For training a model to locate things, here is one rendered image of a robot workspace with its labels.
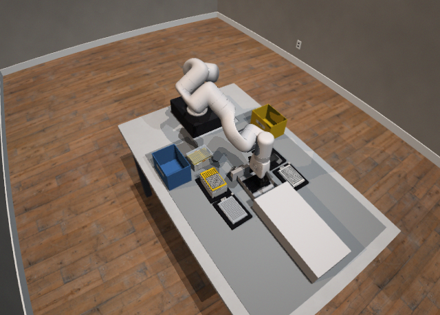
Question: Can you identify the yellow open-top bin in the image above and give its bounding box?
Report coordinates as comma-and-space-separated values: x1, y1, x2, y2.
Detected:
250, 104, 287, 139

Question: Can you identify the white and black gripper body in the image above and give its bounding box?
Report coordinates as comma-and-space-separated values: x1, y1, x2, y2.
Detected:
250, 152, 270, 178

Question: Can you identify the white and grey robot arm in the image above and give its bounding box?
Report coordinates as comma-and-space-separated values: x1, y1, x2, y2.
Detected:
175, 58, 282, 164

